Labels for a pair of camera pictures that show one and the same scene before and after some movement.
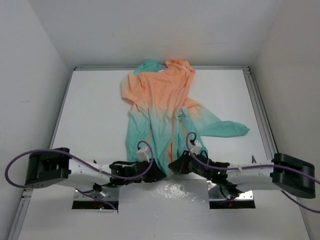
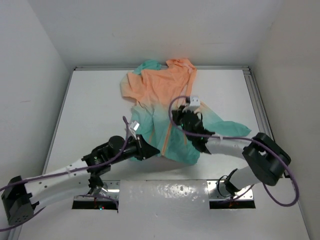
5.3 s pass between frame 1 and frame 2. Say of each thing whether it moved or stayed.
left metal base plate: stayed
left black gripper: moved
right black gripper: moved
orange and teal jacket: stayed
